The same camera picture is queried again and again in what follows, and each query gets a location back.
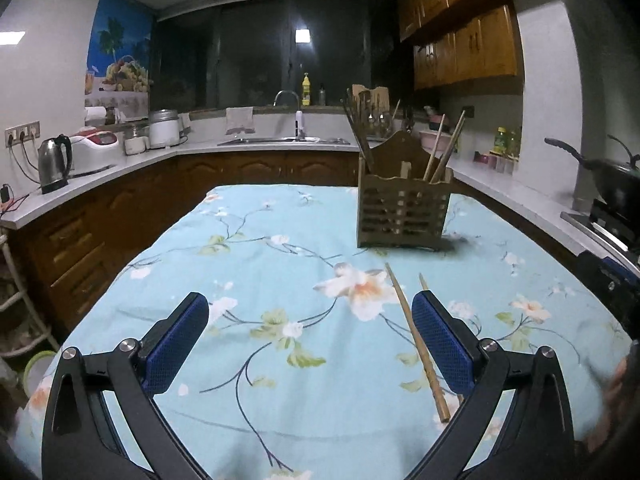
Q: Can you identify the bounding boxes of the white pot with metal lid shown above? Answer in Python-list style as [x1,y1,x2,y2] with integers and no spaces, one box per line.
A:
[148,109,181,149]

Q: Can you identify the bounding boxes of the person's right hand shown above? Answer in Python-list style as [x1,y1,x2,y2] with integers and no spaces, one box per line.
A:
[585,355,628,453]

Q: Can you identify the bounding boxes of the metal gas stove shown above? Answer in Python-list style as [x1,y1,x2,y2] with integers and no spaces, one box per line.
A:
[560,199,640,266]

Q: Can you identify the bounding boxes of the steel kitchen sink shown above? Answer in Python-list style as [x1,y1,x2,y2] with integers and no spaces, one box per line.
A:
[217,136,352,147]

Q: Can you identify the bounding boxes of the steel electric kettle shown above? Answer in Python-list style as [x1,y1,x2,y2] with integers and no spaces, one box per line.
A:
[37,134,74,195]

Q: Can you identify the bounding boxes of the wooden wall cabinets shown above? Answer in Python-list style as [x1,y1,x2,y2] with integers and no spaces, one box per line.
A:
[395,0,526,92]

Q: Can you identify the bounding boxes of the dark kitchen window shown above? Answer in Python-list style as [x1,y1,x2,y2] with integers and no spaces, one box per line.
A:
[150,0,416,111]

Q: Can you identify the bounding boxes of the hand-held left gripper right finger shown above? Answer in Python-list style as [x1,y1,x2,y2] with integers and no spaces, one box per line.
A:
[402,290,576,480]

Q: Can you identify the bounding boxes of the white storage rack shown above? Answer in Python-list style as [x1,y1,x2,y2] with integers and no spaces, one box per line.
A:
[0,232,58,356]

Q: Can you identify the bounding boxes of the wooden utensil holder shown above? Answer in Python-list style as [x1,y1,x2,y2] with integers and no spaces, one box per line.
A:
[357,130,454,251]

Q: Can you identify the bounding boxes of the green rimmed container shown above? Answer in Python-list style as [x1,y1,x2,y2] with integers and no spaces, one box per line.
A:
[24,350,57,396]

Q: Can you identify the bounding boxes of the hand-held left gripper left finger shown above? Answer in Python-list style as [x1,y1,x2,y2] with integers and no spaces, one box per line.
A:
[41,291,211,480]

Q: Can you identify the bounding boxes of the black wok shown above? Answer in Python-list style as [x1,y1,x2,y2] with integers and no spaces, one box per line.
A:
[544,135,640,211]

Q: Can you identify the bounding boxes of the chrome kitchen faucet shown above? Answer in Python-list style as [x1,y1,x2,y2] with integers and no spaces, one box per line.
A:
[273,89,306,142]

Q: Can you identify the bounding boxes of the green yellow drink bottle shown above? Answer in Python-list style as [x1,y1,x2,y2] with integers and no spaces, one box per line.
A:
[492,126,521,157]

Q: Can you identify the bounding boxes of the dish rack with utensils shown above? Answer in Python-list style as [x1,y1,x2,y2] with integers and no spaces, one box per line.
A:
[345,84,396,141]

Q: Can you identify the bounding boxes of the wall power socket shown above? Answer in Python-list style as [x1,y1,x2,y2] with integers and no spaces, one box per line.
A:
[5,120,41,148]

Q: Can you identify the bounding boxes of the white and red rice cooker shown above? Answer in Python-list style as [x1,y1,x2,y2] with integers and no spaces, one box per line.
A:
[67,130,121,177]

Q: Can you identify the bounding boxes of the stack of pink bowls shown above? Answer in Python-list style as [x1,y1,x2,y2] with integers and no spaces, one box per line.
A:
[419,106,448,148]

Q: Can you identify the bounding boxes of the floral light blue tablecloth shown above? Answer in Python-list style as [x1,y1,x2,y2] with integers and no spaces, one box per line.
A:
[10,184,633,480]

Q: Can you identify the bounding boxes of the pale dish towel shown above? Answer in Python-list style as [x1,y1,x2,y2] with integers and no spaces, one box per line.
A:
[225,107,255,136]

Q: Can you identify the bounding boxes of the tropical fruit wall poster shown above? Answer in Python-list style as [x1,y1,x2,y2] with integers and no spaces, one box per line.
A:
[84,0,153,108]

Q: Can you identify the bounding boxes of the small seasoning jars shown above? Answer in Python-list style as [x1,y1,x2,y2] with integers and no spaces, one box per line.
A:
[472,151,520,175]

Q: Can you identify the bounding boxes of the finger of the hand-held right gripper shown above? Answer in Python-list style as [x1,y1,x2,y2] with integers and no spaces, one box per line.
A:
[577,251,640,328]

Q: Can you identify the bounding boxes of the brown base cabinets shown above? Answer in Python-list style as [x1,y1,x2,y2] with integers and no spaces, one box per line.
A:
[0,152,581,331]

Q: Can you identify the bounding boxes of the glass storage jar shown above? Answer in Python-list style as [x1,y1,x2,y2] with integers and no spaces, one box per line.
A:
[124,127,148,156]

